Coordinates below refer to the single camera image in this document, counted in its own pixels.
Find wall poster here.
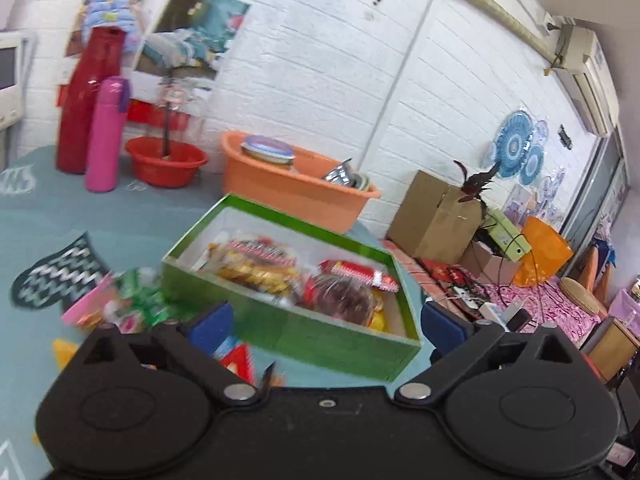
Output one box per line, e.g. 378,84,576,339
65,0,251,106

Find red thermos jug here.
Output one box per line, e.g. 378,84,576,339
55,27,126,175

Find purple plastic bin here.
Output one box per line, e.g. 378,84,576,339
607,287,640,336

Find clear biscuit packet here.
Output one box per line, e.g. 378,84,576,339
214,236,302,302

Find pink floral cloth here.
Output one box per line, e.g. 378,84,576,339
480,275,608,351

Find red blue chocolate packet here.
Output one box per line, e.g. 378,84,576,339
212,337,257,386

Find clear glass pitcher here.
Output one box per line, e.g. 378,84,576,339
150,77,206,146

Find small cardboard box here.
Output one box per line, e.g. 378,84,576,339
460,240,523,286

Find wooden cabinet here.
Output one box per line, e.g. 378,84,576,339
580,317,640,383

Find white power strip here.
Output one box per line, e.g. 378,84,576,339
450,285,506,321

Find dark purple plant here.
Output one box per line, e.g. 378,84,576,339
452,160,501,206

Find red plastic basin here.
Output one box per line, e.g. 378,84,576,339
125,136,209,189

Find red envelopes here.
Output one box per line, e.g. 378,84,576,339
420,258,471,286

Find small light green box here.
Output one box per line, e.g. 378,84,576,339
487,208,532,262

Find dark stirring stick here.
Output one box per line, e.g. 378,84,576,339
161,105,173,161

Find clear bag of red dates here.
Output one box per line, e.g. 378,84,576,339
302,259,401,327

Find woven straw cushion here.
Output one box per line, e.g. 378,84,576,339
559,277,608,318

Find orange plastic bag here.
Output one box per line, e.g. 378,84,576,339
514,216,575,288

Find green white snack packet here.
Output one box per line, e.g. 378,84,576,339
116,266,173,328

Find teal printed tablecloth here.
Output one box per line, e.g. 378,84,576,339
0,145,436,480

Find pink bottle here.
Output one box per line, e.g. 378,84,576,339
84,76,132,193

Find orange plastic basin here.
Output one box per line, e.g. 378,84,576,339
220,131,382,235

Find blue lidded container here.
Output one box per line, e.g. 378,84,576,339
240,136,297,166

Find pink snack packet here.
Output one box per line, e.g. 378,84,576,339
61,271,121,333

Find green cardboard box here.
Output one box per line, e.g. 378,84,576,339
161,193,423,382

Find large cardboard box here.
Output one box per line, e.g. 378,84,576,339
387,170,485,265

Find metal bowl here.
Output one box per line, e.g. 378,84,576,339
322,158,371,191

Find plaid cloth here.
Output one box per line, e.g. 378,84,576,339
382,239,451,306

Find white appliance with screen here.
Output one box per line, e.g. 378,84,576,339
0,30,38,171

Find blue paper wall decoration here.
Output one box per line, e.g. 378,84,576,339
482,110,551,191

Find white air conditioner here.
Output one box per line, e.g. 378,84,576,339
542,15,618,138

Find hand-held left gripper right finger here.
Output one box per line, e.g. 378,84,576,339
395,301,586,406

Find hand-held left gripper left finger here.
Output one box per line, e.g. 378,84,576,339
75,301,261,406

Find sliding glass door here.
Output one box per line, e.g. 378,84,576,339
565,130,631,261

